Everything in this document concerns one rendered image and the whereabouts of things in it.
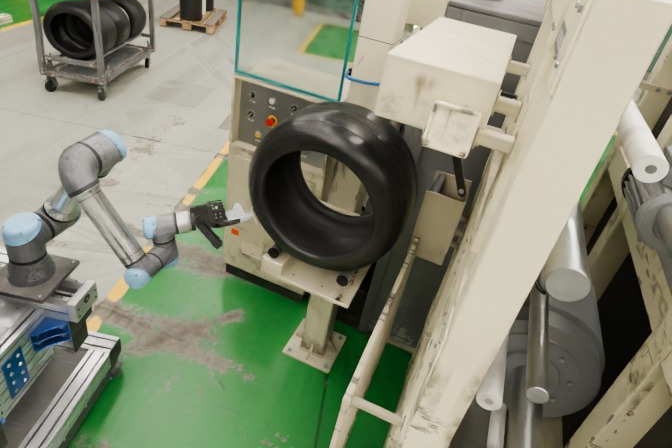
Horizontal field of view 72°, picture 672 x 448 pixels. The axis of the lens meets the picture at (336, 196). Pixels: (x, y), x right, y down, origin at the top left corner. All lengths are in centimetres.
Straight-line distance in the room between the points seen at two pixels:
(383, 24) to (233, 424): 180
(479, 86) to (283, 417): 182
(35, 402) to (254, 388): 90
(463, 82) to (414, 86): 10
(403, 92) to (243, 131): 153
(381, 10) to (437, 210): 73
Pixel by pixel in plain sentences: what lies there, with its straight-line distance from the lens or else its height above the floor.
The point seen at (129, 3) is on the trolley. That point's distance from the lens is 583.
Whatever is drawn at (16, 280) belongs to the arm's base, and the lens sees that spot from 199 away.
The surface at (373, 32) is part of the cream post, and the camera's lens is 170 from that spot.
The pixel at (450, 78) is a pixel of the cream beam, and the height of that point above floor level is 176.
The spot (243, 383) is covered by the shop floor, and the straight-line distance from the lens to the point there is 248.
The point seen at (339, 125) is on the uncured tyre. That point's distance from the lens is 144.
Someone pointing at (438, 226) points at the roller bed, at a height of 107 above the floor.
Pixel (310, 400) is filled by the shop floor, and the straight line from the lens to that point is 246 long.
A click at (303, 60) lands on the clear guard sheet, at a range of 217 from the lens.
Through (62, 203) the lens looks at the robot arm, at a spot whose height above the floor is 100.
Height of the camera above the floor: 203
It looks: 32 degrees down
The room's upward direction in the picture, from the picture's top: 11 degrees clockwise
